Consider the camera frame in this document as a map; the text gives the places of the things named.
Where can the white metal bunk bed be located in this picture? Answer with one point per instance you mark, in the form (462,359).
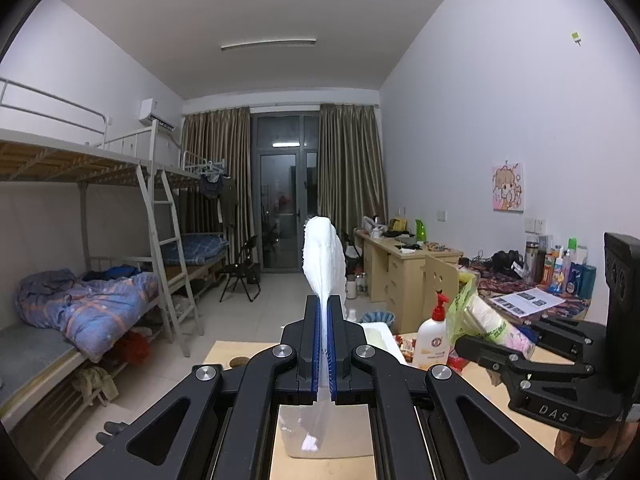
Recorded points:
(200,165)
(60,160)

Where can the dark blue hanging garment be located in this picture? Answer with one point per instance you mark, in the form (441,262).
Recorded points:
(211,186)

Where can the wooden desk with patterned cover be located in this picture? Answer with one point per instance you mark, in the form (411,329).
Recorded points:
(575,305)

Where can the patterned desk cloth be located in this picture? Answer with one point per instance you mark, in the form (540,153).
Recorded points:
(487,282)

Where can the olive hanging jacket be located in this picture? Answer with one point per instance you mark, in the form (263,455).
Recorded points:
(230,200)

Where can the blue checked bedding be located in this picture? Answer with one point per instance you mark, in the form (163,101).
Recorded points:
(202,249)

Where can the wooden smiley face chair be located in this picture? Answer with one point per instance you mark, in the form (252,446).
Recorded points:
(442,272)

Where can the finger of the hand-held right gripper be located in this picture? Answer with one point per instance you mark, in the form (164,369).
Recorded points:
(575,337)
(525,367)

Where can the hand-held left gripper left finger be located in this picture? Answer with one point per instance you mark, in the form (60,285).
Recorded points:
(314,350)

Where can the floral tissue packet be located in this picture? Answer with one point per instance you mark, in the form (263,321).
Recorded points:
(492,322)

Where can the printed paper sheets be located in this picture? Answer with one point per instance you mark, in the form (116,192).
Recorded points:
(530,301)

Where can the row of toiletry bottles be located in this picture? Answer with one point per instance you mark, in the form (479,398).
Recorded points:
(565,272)

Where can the white air conditioner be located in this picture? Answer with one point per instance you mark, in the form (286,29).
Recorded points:
(156,111)

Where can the white kettle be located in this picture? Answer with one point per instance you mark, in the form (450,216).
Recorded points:
(373,227)

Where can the double wall socket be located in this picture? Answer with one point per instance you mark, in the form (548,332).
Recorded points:
(535,225)

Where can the pink cartoon wall poster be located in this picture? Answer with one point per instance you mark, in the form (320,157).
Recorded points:
(507,186)

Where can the white pump soap bottle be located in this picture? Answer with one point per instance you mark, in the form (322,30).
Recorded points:
(432,345)

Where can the person's right hand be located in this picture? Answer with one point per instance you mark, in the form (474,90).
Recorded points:
(570,447)

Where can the dark shoe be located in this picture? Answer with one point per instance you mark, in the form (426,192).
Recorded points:
(112,432)

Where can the brown curtain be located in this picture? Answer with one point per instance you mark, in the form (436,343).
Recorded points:
(215,150)
(352,170)

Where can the white thermos jug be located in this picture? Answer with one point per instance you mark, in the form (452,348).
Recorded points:
(351,288)

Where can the glass balcony door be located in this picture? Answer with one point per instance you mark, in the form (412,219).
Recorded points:
(282,200)

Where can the blue orange quilt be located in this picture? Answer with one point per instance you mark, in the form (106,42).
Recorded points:
(90,305)

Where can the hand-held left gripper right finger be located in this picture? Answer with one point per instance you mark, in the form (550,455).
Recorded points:
(334,360)

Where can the white foam box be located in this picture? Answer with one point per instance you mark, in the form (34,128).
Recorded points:
(380,337)

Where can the beige cloth bundle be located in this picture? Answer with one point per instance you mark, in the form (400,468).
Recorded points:
(95,385)

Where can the green wall hook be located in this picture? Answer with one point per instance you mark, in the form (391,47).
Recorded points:
(577,37)

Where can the ceiling tube light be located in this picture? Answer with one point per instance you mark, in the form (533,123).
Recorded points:
(270,44)

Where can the brown table grommet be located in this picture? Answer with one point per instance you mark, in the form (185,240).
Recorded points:
(240,360)

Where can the yellow box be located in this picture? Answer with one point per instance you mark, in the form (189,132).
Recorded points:
(398,225)

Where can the red peanut snack packet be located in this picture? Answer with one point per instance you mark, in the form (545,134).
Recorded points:
(406,347)

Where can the white bunk bed ladder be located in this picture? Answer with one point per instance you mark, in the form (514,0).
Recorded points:
(170,260)

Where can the red bag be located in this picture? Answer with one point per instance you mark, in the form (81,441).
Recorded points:
(134,349)

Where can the black bag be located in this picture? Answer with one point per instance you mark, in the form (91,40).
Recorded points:
(252,274)

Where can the trash bin with blue bag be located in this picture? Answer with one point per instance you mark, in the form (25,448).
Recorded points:
(377,317)

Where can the light wooden desk with drawers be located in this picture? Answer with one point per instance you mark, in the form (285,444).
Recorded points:
(395,275)

